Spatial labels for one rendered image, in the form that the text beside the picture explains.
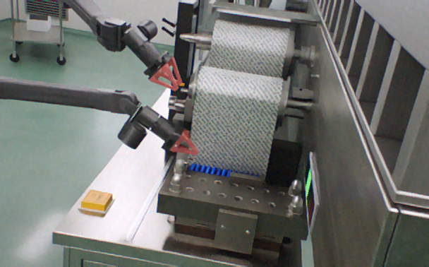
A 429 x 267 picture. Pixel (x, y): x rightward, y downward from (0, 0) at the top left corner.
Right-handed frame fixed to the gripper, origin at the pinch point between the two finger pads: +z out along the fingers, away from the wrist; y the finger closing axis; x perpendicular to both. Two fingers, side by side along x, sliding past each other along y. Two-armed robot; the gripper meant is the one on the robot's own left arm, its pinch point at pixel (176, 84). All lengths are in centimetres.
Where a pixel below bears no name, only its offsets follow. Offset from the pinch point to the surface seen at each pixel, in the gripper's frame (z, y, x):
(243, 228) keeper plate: 36.9, 27.9, -3.4
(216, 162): 24.2, 6.2, -5.3
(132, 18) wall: -73, -550, -178
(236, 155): 26.3, 6.2, 0.6
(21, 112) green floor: -53, -241, -207
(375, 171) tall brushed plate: 18, 81, 40
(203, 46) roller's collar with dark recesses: -1.9, -22.2, 7.9
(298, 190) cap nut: 42.7, 14.3, 9.9
